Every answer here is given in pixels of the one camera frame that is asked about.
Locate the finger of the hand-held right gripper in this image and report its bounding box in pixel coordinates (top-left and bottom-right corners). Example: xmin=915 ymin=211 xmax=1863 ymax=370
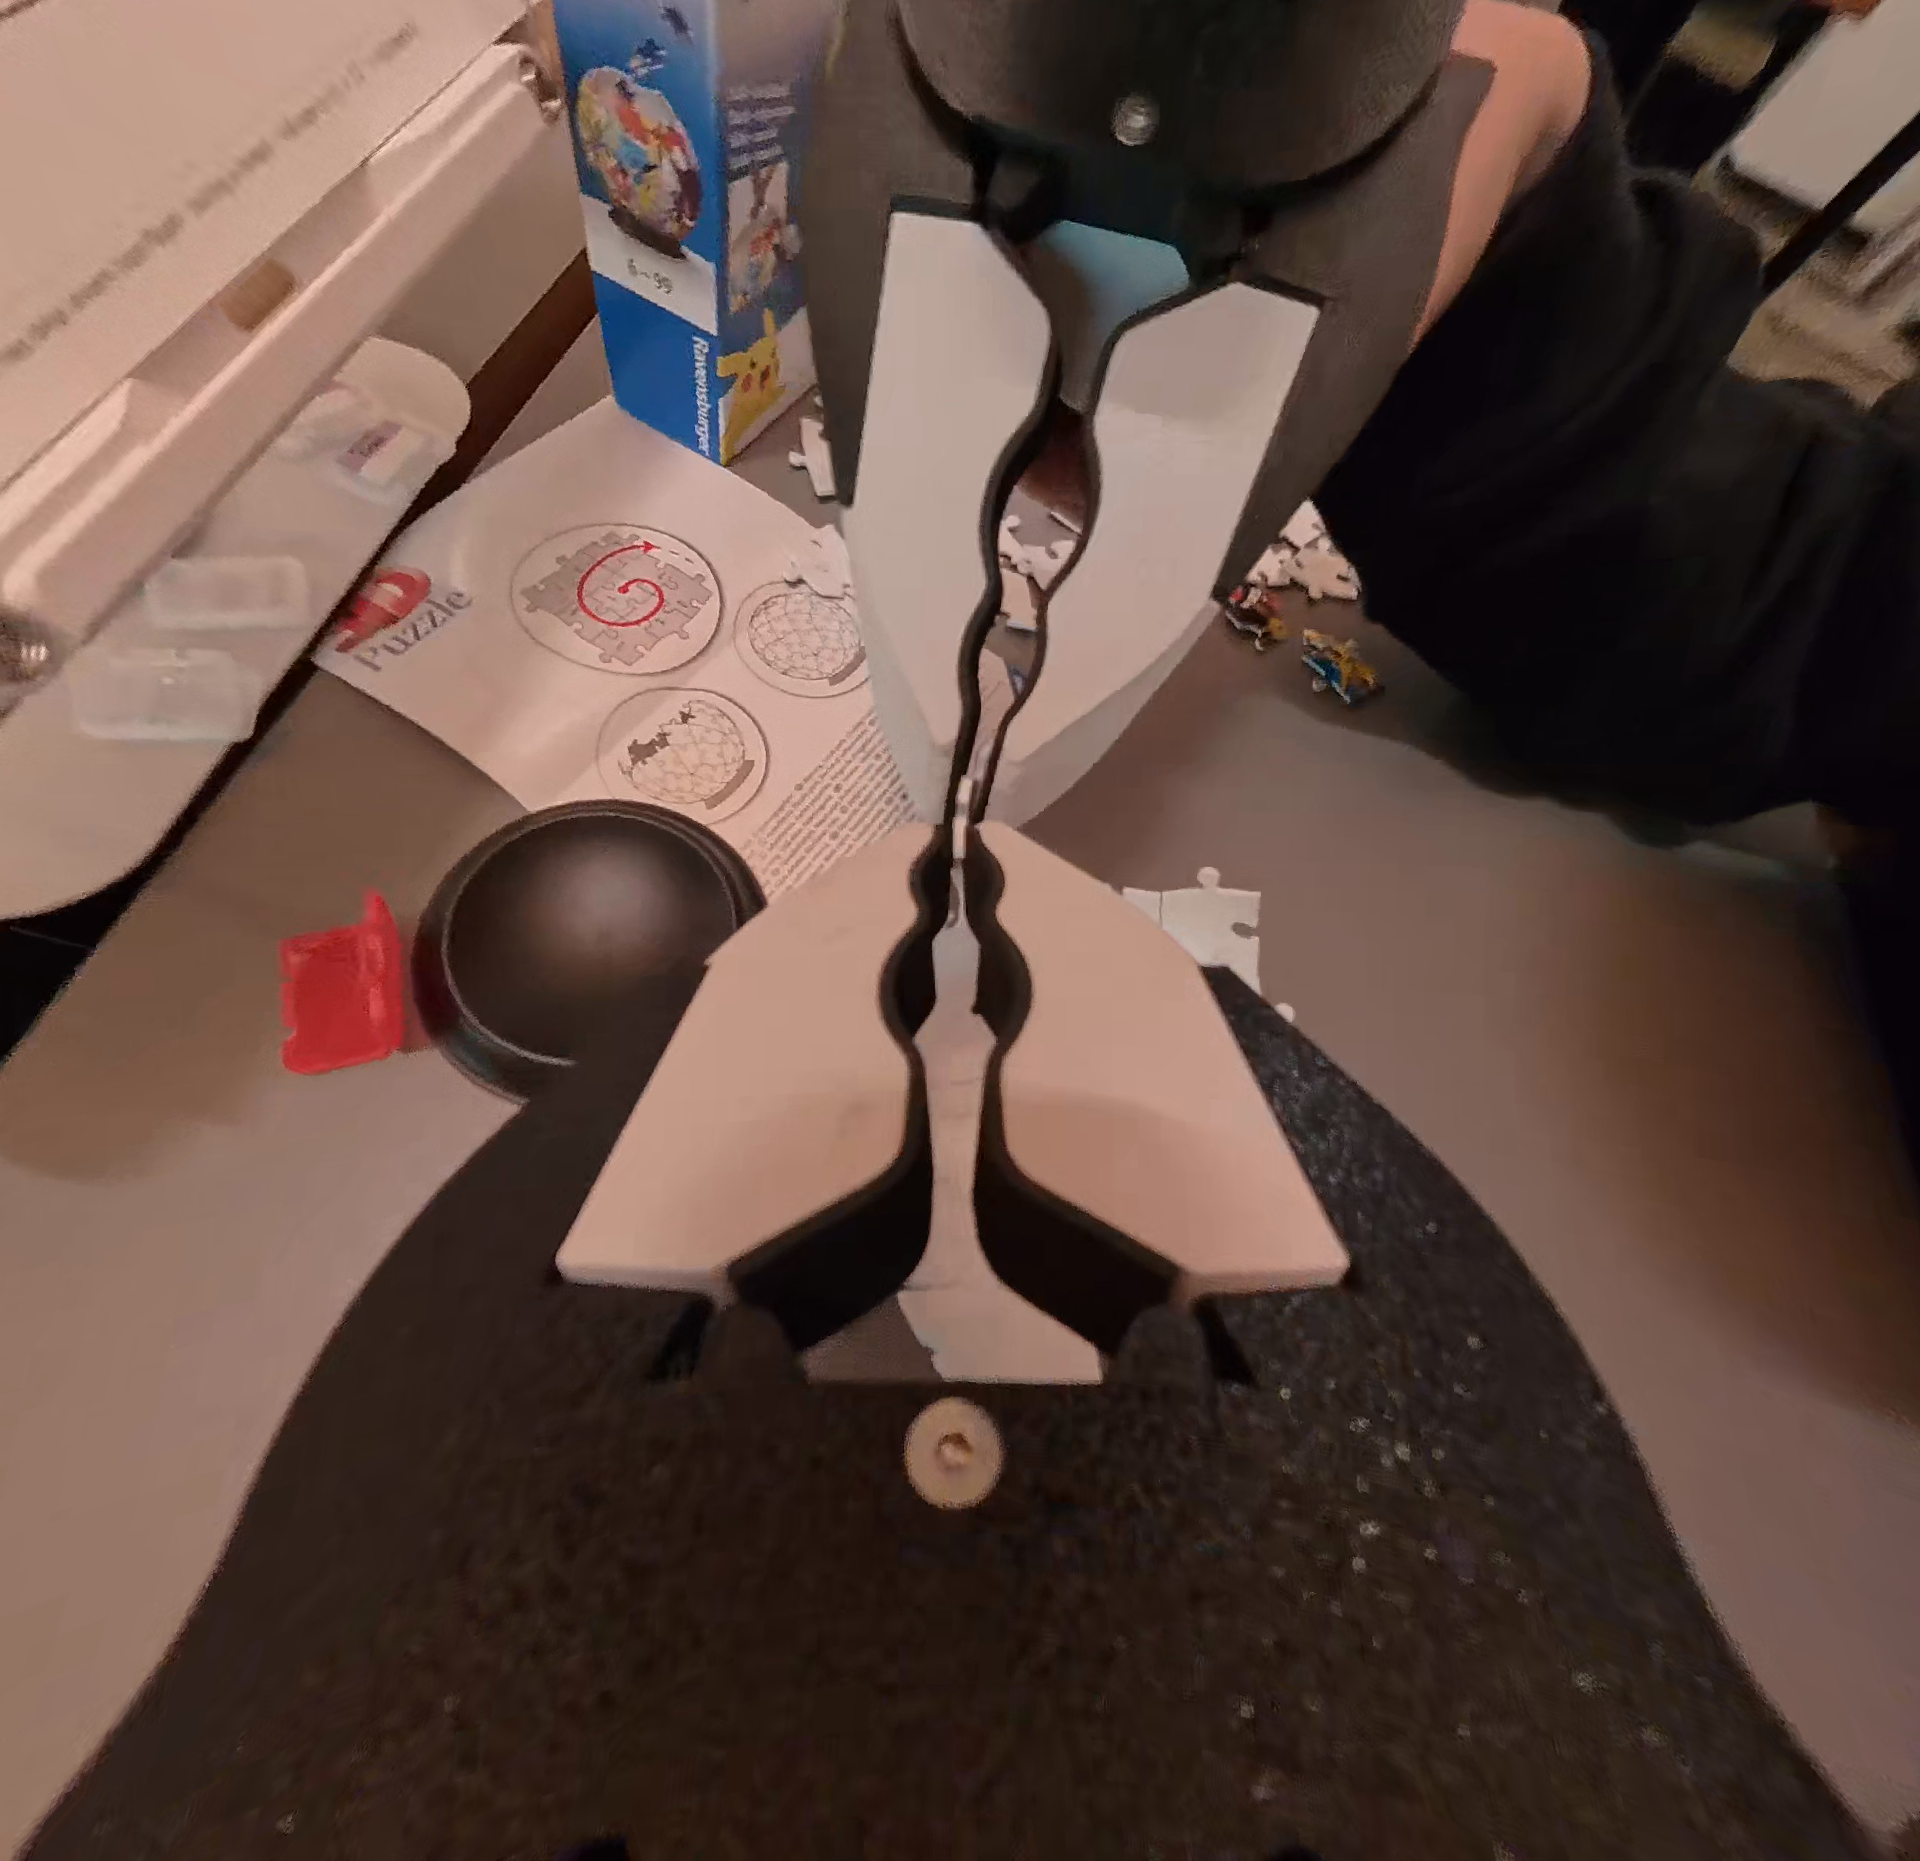
xmin=971 ymin=279 xmax=1332 ymax=832
xmin=844 ymin=211 xmax=1064 ymax=832

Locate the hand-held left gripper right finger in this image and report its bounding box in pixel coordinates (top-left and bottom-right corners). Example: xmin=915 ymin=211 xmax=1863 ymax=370
xmin=961 ymin=820 xmax=1356 ymax=1352

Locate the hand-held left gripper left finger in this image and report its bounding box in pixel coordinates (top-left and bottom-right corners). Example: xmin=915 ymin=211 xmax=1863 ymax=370
xmin=553 ymin=820 xmax=961 ymax=1352

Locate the curved assembled white puzzle section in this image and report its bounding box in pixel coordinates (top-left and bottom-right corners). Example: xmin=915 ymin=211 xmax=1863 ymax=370
xmin=901 ymin=781 xmax=1301 ymax=1373

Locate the person's right forearm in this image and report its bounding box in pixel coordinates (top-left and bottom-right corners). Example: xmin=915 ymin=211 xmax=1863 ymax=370
xmin=1317 ymin=30 xmax=1920 ymax=880

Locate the pile of loose puzzle pieces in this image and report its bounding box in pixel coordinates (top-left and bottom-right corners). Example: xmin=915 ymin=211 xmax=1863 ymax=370
xmin=787 ymin=416 xmax=1374 ymax=648

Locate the black round ball stand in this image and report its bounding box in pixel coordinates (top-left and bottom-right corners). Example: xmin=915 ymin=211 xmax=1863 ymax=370
xmin=411 ymin=799 xmax=771 ymax=1101

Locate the blue puzzle box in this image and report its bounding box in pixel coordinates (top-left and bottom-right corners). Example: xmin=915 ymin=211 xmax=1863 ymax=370
xmin=539 ymin=0 xmax=861 ymax=466

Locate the person's right hand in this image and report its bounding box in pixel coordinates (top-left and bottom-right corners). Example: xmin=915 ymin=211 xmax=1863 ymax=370
xmin=1413 ymin=0 xmax=1594 ymax=352

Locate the red plastic clip part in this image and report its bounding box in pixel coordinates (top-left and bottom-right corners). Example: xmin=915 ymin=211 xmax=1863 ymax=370
xmin=276 ymin=890 xmax=406 ymax=1078

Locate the printed instruction sheet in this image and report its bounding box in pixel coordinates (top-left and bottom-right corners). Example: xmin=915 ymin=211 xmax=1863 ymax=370
xmin=312 ymin=395 xmax=919 ymax=903

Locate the small clear plastic box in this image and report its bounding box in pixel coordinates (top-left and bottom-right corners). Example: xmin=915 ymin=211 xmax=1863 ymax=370
xmin=276 ymin=375 xmax=473 ymax=497
xmin=142 ymin=555 xmax=310 ymax=632
xmin=66 ymin=645 xmax=256 ymax=739

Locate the black cable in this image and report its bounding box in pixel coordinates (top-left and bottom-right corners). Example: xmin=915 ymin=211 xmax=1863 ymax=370
xmin=1762 ymin=135 xmax=1920 ymax=287

